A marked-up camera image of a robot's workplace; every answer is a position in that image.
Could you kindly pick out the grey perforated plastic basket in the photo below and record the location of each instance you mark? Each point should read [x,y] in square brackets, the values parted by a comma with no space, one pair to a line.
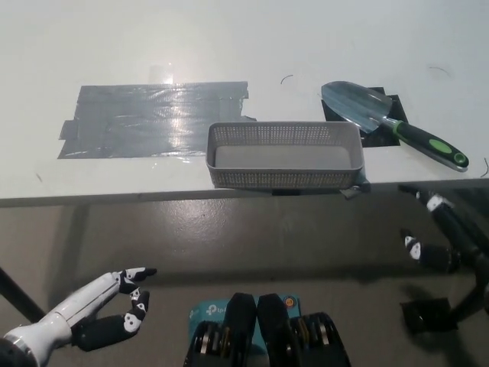
[282,177]

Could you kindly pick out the small grey tape piece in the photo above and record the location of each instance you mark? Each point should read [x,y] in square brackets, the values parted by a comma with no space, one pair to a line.
[353,193]

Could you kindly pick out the black tape patch on table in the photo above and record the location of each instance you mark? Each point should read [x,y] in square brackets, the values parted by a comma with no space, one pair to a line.
[382,139]

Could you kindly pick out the large black floor tape patch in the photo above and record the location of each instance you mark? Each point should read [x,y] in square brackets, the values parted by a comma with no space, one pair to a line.
[420,317]

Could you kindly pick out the teal tp-link box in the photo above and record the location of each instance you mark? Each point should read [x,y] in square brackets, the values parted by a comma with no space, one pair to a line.
[208,309]

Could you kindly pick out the large grey duct tape patch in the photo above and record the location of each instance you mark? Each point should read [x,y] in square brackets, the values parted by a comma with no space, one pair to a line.
[133,118]

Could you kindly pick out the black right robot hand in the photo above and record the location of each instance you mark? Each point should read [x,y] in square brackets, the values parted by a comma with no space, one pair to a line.
[454,229]

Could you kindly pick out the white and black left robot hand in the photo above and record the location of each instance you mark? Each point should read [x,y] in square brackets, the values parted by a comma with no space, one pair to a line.
[72,307]

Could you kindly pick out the black slanted table leg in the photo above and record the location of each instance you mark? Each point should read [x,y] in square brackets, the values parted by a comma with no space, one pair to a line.
[466,302]
[19,296]

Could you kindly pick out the robot body left black block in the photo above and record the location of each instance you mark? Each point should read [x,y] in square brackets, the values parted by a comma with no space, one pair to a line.
[238,317]

